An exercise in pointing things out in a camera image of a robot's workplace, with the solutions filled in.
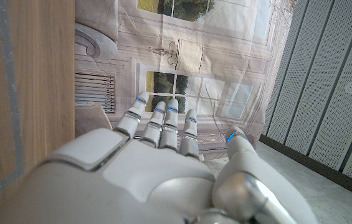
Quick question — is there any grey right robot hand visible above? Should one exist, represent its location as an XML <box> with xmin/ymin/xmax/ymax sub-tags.
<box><xmin>4</xmin><ymin>91</ymin><xmax>318</xmax><ymax>224</ymax></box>

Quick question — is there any printed window scene backdrop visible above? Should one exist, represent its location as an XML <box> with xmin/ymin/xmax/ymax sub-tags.
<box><xmin>75</xmin><ymin>0</ymin><xmax>298</xmax><ymax>160</ymax></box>

